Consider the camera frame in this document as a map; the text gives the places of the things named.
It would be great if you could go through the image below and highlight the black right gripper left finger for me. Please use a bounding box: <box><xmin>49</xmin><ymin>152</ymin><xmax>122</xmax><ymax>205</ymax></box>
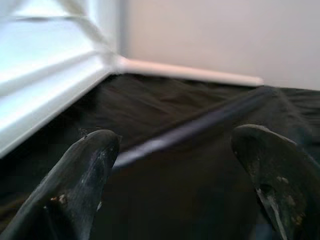
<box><xmin>0</xmin><ymin>129</ymin><xmax>121</xmax><ymax>240</ymax></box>

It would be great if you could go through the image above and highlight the white plastic table leg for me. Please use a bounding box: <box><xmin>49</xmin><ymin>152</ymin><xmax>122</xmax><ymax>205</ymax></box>
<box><xmin>117</xmin><ymin>56</ymin><xmax>265</xmax><ymax>88</ymax></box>

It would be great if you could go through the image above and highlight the black plastic table cover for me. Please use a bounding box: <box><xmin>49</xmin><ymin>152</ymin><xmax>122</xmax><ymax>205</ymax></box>
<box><xmin>0</xmin><ymin>72</ymin><xmax>320</xmax><ymax>240</ymax></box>

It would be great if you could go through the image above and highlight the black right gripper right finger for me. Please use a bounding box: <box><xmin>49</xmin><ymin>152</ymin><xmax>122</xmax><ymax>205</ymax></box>
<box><xmin>230</xmin><ymin>124</ymin><xmax>320</xmax><ymax>240</ymax></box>

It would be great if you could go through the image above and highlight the white plastic table top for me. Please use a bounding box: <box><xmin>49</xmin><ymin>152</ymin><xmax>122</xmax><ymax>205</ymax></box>
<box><xmin>0</xmin><ymin>0</ymin><xmax>126</xmax><ymax>160</ymax></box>

